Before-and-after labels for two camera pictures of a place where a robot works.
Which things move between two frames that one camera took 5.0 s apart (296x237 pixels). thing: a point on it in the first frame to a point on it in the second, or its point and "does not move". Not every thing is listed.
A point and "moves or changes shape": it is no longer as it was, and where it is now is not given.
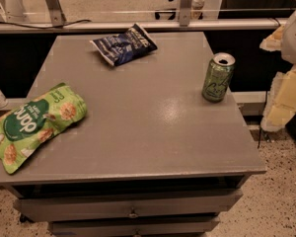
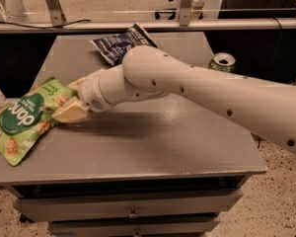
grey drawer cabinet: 152,158 does not move
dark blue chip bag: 125,45 does not move
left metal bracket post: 54,5 does not move
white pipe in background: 197,0 does not move
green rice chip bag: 16,133 moves or changes shape
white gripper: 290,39 to 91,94
